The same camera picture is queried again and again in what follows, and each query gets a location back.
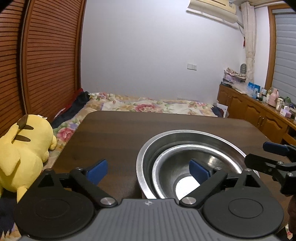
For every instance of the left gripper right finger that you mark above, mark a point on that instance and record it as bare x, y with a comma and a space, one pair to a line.
236, 205

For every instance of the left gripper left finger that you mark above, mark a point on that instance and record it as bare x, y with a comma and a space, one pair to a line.
60, 205

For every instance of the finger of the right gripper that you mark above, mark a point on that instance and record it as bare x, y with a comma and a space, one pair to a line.
278, 170
282, 150

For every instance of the large steel bowl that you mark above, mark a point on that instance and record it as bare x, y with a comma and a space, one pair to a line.
157, 144

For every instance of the person right hand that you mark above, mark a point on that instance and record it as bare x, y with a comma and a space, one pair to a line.
292, 215

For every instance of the wooden sideboard cabinet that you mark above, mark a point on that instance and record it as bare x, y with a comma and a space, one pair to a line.
274, 126

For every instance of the pink tissue box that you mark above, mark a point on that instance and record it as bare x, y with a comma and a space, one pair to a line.
285, 113

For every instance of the pink thermos bottle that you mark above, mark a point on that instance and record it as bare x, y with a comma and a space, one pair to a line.
273, 98

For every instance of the yellow Pikachu plush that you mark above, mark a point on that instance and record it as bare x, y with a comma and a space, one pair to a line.
24, 150

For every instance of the grey window blind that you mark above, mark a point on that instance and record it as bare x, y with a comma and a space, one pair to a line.
284, 70

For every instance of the blue box on cabinet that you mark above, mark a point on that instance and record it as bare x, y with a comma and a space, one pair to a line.
251, 87

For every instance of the white paper bag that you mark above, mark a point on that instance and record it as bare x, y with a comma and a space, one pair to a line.
224, 108

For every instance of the pile of folded cloths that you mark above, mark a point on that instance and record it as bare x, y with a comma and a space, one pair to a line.
232, 77

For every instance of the black clothing on bed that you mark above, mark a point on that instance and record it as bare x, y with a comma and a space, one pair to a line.
77, 102

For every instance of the floral bed quilt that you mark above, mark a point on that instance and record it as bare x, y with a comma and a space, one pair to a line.
112, 102

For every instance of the cream curtain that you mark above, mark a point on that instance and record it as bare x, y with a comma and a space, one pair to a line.
249, 25

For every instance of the white air conditioner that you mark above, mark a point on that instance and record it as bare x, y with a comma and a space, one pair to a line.
222, 9

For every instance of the wooden louvered wardrobe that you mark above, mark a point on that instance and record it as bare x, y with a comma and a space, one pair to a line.
40, 57

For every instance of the white wall switch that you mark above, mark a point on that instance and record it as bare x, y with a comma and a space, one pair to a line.
192, 67

